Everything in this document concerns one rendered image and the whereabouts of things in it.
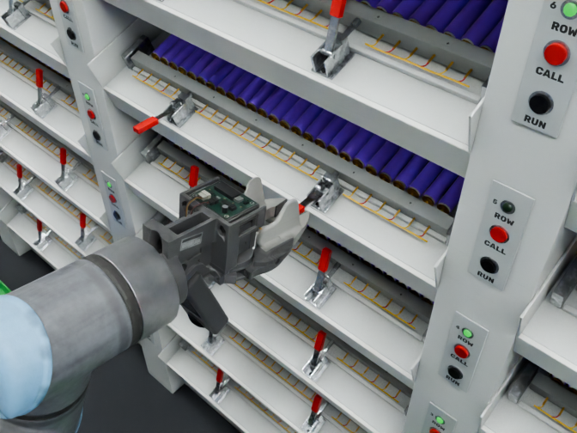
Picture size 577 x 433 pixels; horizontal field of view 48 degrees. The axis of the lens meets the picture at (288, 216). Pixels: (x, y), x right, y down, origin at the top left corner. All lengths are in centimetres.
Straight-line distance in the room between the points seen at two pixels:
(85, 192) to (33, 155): 19
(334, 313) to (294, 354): 20
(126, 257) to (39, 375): 12
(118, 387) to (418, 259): 113
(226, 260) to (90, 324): 15
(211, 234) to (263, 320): 53
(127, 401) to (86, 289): 117
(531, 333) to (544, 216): 16
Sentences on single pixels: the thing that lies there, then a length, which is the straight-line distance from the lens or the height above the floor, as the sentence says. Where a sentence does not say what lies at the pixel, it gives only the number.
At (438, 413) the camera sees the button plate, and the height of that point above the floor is 67.
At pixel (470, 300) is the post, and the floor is 90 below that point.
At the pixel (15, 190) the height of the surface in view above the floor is 35.
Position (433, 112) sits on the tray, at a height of 108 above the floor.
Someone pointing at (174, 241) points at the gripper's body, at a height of 101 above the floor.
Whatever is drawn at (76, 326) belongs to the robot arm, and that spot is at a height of 102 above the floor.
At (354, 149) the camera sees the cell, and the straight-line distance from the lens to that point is 82.
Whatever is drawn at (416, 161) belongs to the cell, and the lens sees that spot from 79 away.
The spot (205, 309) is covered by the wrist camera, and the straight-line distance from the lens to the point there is 68.
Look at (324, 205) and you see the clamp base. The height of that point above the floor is 90.
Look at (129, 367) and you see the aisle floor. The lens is 176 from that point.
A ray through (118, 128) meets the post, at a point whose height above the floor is 80.
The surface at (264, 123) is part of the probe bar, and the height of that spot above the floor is 93.
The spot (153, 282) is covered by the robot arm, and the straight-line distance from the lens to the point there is 57.
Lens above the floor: 143
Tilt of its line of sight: 44 degrees down
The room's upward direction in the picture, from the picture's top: straight up
